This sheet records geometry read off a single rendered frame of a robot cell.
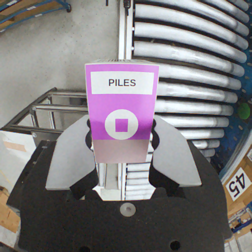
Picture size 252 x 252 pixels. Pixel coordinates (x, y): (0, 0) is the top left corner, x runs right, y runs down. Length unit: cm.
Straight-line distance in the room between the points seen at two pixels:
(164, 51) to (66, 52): 96
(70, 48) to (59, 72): 24
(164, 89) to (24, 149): 70
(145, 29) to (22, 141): 69
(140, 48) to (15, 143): 70
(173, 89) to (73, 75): 95
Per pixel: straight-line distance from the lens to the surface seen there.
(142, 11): 44
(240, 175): 76
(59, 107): 87
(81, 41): 121
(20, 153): 80
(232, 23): 62
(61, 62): 127
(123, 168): 65
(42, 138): 60
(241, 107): 65
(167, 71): 44
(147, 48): 42
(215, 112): 61
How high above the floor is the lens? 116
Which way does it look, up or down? 58 degrees down
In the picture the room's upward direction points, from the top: 176 degrees clockwise
